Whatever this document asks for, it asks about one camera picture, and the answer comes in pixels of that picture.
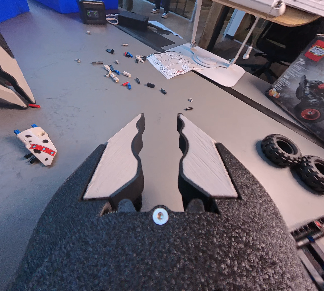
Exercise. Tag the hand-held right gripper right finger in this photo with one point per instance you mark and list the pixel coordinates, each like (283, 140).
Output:
(205, 167)

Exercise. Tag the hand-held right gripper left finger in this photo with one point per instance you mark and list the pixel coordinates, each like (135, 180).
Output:
(114, 169)

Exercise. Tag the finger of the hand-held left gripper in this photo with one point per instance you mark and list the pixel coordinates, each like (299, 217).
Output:
(10, 97)
(10, 68)

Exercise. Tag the white spotted lego panel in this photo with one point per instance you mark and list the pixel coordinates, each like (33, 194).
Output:
(38, 141)

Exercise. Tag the short black lego connector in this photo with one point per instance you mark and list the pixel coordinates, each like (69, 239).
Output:
(150, 85)

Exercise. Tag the white lego connector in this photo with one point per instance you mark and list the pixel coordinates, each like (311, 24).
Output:
(114, 77)
(140, 58)
(127, 74)

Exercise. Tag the dark grey lego connector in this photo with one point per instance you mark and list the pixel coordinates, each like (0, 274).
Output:
(97, 62)

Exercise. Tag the black lego wedge piece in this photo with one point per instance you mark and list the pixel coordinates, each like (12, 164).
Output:
(110, 51)

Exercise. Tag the lego sticker sheet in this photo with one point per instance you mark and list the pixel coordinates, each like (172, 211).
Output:
(174, 64)

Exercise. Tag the lego set box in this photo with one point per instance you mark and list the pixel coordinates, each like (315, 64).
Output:
(298, 80)

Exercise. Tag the partly built lego truck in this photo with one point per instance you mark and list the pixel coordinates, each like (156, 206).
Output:
(308, 245)

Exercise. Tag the white wooden book stand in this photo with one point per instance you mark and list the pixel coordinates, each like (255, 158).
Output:
(217, 73)

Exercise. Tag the white connector with tan pin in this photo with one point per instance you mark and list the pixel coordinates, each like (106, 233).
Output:
(107, 67)

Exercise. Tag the black device with green display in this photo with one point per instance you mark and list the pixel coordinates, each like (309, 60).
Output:
(91, 11)

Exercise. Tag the black power adapter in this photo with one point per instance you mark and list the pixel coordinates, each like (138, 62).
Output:
(133, 20)

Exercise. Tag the black table mat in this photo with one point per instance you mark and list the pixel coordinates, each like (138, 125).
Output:
(151, 40)

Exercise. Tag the black office chair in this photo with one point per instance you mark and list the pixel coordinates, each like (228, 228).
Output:
(273, 42)

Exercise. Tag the crumpled plastic wrapper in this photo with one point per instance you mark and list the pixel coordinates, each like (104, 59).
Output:
(164, 27)

